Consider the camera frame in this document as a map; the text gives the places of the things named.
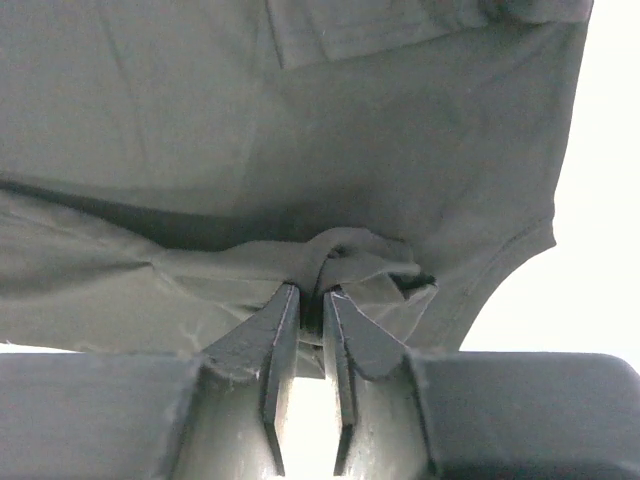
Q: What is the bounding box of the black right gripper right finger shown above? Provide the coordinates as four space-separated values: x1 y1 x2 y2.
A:
323 288 405 475

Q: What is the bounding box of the black t shirt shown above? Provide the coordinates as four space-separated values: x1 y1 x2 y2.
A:
1 1 593 352

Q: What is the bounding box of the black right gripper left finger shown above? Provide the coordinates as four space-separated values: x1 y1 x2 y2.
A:
199 284 300 475

